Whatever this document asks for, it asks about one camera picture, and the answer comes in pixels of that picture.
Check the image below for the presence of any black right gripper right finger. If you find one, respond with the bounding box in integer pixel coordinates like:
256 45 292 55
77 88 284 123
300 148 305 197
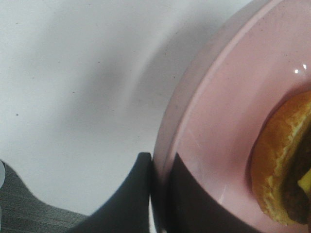
155 155 257 233

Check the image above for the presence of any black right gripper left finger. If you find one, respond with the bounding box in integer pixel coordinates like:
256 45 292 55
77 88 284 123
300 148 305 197
67 152 152 233

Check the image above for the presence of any burger with lettuce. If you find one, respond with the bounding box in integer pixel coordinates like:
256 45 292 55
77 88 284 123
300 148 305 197
250 91 311 225

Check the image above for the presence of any pink round plate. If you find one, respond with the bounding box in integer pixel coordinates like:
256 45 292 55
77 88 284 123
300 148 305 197
152 0 311 233

